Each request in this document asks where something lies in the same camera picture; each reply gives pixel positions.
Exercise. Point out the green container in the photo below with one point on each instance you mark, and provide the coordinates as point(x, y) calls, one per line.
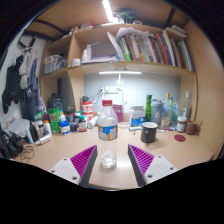
point(54, 120)

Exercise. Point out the clear blue spray bottle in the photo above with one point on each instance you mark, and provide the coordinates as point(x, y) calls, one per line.
point(169, 111)

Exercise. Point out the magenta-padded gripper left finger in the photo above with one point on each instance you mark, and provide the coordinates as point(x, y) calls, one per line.
point(81, 161)

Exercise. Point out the clear tall glass bottle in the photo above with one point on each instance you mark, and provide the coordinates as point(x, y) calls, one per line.
point(187, 105)

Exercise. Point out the hanging clothes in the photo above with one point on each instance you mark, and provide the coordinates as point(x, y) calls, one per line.
point(20, 83)

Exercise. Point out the red white round canister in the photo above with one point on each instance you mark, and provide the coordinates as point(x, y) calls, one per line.
point(87, 110)

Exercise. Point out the wooden shelf unit with books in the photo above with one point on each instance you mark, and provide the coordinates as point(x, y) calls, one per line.
point(120, 50)

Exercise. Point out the white blue carton box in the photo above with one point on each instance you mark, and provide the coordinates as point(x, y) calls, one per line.
point(137, 116)

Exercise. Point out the black mug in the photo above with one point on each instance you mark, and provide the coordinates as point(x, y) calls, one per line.
point(148, 132)

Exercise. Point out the pink pouch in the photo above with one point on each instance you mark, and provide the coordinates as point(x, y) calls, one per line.
point(117, 112)

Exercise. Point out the clear red-capped drink bottle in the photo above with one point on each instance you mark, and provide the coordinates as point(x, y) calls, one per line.
point(107, 130)

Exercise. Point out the white blue small bottle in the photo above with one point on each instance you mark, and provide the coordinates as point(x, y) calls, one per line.
point(64, 126)

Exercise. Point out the white desk lamp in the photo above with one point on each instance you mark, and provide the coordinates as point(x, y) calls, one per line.
point(117, 87)

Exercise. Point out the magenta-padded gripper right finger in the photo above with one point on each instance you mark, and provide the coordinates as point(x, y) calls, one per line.
point(143, 163)

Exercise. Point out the green tall bottle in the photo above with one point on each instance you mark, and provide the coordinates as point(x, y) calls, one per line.
point(148, 108)

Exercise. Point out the flat round red coaster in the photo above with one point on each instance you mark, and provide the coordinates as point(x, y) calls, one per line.
point(179, 137)

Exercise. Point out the grey water tumbler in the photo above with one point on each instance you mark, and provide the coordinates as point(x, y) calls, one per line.
point(156, 112)

